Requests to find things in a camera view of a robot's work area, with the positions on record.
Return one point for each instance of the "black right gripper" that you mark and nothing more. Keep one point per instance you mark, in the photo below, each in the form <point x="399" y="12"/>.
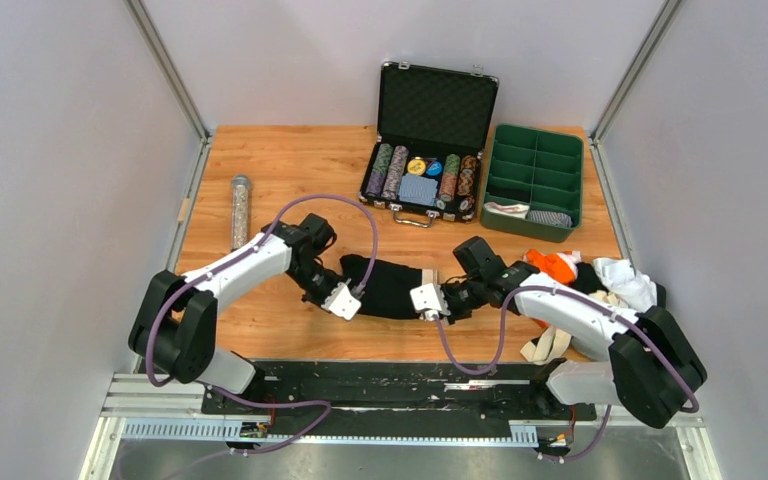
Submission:
<point x="454" y="316"/>

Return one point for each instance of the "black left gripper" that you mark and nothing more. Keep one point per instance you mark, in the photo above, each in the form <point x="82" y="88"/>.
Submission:
<point x="318" y="301"/>

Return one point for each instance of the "black underwear cream waistband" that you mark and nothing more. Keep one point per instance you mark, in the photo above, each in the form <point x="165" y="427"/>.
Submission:
<point x="387" y="291"/>

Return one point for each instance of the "grey striped underwear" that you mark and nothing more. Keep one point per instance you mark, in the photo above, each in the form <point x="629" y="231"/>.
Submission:
<point x="551" y="218"/>

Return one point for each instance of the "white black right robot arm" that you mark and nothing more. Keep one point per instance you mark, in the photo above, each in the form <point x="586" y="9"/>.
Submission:
<point x="641" y="361"/>

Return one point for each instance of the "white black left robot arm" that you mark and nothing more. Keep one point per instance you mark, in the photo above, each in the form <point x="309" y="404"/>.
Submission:
<point x="175" y="328"/>

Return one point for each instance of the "orange garment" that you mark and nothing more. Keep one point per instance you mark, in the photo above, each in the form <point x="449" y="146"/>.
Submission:
<point x="560" y="266"/>

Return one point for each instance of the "cream white garment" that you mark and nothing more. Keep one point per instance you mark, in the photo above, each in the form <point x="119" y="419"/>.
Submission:
<point x="546" y="344"/>

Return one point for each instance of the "white rolled cloth in tray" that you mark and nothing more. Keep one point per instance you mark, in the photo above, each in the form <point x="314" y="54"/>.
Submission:
<point x="518" y="211"/>

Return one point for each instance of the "clear tube of chips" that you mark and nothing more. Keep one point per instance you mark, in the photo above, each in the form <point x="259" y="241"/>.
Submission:
<point x="240" y="202"/>

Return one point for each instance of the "black garment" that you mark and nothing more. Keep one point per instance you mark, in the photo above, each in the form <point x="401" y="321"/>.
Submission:
<point x="589" y="284"/>

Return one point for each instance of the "green divided tray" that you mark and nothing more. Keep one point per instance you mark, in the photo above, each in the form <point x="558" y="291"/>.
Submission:
<point x="541" y="168"/>

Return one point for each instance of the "black poker chip case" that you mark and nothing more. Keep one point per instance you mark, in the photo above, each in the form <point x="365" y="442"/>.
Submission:
<point x="432" y="128"/>

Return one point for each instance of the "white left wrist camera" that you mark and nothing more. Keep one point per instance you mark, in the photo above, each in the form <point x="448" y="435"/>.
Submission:
<point x="341" y="302"/>

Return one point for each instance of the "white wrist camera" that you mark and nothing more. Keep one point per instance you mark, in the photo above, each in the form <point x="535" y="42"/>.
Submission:
<point x="341" y="302"/>
<point x="429" y="302"/>

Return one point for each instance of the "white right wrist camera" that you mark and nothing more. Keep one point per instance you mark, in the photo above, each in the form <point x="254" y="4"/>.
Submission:
<point x="429" y="302"/>

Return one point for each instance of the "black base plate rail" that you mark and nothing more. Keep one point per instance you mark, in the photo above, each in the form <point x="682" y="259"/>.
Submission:
<point x="397" y="397"/>

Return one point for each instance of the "aluminium frame rail front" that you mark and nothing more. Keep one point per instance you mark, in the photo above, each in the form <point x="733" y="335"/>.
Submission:
<point x="134" y="409"/>

